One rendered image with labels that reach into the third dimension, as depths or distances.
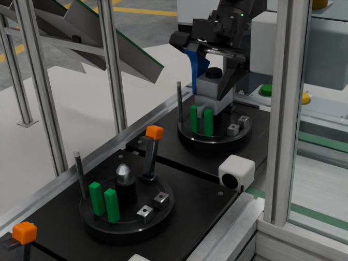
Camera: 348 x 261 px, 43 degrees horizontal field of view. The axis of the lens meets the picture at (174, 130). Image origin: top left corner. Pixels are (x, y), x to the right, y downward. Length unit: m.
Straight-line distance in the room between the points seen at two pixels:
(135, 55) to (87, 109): 0.31
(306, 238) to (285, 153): 0.13
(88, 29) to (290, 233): 0.50
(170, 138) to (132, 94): 0.44
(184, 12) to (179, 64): 2.81
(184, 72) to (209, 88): 0.60
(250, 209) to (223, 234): 0.06
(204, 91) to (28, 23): 0.31
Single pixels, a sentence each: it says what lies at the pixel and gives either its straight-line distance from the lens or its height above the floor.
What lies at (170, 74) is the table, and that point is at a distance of 1.35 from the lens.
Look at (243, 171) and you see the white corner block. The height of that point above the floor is 0.99.
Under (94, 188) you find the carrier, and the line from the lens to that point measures 0.61.
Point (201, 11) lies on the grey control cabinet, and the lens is 4.14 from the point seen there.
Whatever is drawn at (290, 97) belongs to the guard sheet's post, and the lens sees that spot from 0.54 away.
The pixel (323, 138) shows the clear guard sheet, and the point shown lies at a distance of 0.56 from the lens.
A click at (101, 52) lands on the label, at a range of 0.87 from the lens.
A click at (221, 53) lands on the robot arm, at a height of 1.12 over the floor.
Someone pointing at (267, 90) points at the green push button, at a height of 0.97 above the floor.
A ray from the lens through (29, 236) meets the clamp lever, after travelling 0.53.
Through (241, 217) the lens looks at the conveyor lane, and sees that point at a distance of 0.68.
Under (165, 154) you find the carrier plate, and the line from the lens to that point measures 0.78.
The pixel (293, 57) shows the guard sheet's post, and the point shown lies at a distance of 0.52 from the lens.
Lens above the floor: 1.41
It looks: 31 degrees down
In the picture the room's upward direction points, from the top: 4 degrees counter-clockwise
